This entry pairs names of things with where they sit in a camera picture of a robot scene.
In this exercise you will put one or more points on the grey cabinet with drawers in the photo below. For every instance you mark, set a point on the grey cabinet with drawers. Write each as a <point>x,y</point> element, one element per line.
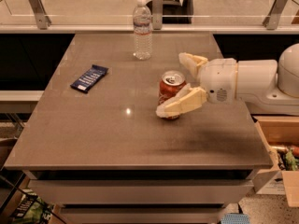
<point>105,157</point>

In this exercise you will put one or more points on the middle metal railing bracket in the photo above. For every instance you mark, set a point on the middle metal railing bracket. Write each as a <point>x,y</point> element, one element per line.
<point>157,14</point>

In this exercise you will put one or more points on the metal railing bracket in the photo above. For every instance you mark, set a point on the metal railing bracket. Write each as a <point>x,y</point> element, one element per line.
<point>43,21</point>
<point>157,14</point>
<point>271,21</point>

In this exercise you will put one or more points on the left metal railing bracket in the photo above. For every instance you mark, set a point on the left metal railing bracket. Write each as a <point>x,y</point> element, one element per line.
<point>43,21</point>

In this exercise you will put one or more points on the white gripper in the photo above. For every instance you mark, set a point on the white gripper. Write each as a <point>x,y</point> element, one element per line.
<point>219,78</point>

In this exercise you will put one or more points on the green snack bag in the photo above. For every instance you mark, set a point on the green snack bag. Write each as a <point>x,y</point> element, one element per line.
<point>31,210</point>

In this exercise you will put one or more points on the blue snack bar wrapper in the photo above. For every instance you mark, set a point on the blue snack bar wrapper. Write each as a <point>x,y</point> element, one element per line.
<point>86,81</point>

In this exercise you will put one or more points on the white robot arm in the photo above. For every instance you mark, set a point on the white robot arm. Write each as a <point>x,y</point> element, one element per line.
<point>265,85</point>

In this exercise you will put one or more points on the red coke can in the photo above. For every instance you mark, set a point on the red coke can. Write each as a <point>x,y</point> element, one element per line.
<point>171,83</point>

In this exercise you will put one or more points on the right metal railing bracket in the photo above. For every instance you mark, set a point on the right metal railing bracket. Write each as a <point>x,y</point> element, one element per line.
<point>271,21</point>

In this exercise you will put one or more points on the blue basket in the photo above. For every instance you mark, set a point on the blue basket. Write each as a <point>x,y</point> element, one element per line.
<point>235,219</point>

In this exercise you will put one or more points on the cardboard box with items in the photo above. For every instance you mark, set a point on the cardboard box with items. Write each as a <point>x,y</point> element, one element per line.
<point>281,138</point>

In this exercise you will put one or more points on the clear plastic water bottle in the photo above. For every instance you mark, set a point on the clear plastic water bottle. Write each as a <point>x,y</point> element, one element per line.
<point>142,30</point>

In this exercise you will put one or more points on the black office chair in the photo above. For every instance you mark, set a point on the black office chair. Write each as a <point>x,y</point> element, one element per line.
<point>177,11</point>

